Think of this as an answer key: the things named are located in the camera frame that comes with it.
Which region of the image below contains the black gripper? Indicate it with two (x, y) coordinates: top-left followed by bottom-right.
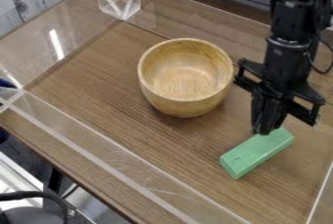
(235, 36), (326, 135)

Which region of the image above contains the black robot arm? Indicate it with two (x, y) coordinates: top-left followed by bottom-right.
(235, 0), (333, 135)

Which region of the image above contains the black table leg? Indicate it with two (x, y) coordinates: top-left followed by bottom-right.
(49, 168), (65, 193)

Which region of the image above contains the green rectangular block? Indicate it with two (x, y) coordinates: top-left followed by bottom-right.
(220, 128), (295, 179)

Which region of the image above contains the clear acrylic enclosure wall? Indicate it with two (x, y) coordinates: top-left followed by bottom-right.
(0, 0), (333, 224)

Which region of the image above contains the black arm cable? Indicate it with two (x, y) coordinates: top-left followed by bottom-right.
(310, 31), (333, 75)

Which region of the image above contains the wooden brown bowl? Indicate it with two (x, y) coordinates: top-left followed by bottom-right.
(137, 38), (235, 118)

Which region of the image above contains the black cable loop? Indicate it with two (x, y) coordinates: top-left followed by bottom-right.
(0, 190), (72, 224)

